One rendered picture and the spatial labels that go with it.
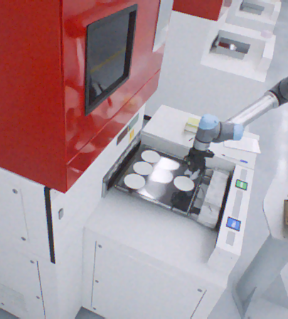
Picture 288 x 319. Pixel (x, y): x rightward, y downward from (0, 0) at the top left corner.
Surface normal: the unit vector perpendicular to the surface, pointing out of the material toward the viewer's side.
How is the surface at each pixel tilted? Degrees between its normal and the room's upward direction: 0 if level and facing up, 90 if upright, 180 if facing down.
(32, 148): 90
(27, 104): 90
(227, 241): 0
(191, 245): 0
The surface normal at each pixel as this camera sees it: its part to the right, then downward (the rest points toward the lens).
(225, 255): -0.36, 0.55
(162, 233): 0.14, -0.76
